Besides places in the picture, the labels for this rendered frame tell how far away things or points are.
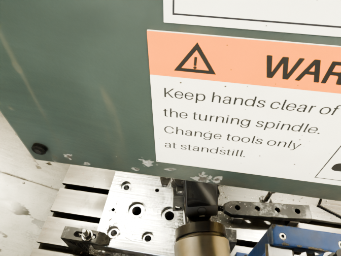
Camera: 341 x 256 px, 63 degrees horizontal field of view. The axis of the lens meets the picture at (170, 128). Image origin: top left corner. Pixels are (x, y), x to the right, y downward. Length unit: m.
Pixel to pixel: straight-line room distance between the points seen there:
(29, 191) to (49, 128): 1.13
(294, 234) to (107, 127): 0.50
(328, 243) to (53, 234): 0.75
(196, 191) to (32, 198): 1.02
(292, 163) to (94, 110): 0.13
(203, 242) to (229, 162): 0.20
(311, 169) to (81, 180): 0.91
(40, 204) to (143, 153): 1.13
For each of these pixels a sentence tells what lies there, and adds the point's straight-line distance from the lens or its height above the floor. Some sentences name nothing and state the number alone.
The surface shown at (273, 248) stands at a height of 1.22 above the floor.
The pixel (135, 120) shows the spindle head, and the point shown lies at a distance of 0.17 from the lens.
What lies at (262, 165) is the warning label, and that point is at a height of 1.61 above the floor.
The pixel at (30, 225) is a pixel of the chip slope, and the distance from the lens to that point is 1.29.
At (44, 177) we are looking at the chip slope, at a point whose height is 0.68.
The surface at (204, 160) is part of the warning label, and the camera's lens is 0.19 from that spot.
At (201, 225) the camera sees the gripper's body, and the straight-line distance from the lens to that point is 0.38.
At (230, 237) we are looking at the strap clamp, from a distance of 0.82.
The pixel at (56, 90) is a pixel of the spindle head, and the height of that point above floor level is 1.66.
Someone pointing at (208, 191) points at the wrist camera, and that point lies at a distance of 0.39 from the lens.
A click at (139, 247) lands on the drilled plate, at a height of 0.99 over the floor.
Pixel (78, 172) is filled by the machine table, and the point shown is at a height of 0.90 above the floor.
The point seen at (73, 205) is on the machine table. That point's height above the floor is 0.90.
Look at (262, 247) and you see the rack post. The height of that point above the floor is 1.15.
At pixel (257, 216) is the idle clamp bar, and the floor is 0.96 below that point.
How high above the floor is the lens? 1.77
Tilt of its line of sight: 51 degrees down
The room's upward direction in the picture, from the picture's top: straight up
